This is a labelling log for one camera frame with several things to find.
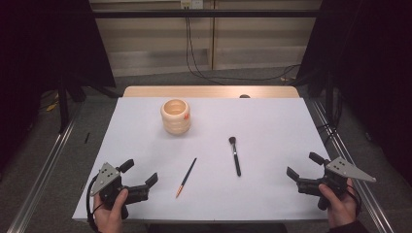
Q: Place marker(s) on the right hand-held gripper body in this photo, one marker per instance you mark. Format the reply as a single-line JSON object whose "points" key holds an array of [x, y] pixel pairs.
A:
{"points": [[340, 168]]}

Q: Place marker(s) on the white wall socket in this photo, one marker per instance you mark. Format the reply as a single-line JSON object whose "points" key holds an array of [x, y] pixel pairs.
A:
{"points": [[191, 4]]}

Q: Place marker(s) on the person's right hand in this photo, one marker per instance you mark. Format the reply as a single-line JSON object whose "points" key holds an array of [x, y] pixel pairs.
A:
{"points": [[341, 210]]}

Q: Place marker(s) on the black makeup brush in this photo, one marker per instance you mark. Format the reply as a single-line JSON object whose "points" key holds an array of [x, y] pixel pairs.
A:
{"points": [[235, 158]]}

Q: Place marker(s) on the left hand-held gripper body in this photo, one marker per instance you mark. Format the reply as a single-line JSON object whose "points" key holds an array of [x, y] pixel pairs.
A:
{"points": [[105, 179]]}

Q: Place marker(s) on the black curtain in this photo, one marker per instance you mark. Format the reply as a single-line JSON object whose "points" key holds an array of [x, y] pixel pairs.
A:
{"points": [[39, 48], [372, 64]]}

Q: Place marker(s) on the black horizontal bar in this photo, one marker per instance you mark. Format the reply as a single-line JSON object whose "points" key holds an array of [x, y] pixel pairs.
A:
{"points": [[207, 13]]}

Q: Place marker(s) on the small black stick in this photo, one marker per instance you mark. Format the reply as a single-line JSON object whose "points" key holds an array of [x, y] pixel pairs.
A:
{"points": [[86, 138]]}

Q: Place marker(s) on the aluminium floor rail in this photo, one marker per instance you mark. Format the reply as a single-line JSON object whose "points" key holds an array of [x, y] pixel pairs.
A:
{"points": [[356, 174], [42, 174]]}

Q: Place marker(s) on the yellowish vertical pole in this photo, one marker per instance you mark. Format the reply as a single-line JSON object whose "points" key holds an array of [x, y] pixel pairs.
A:
{"points": [[213, 35]]}

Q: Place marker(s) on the blue pencil with orange tip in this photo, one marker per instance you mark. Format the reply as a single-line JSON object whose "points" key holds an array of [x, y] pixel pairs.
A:
{"points": [[187, 177]]}

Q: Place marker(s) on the black metal stand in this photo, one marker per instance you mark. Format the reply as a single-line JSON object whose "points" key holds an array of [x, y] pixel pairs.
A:
{"points": [[63, 106], [329, 97]]}

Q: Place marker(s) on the cream ribbed cup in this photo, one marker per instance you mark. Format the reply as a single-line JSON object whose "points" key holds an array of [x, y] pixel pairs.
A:
{"points": [[175, 124]]}

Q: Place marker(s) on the white table sheet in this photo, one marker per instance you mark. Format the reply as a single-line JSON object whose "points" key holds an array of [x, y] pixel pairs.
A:
{"points": [[226, 194]]}

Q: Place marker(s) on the person's left hand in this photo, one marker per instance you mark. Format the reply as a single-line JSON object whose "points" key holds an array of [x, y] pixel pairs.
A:
{"points": [[108, 220]]}

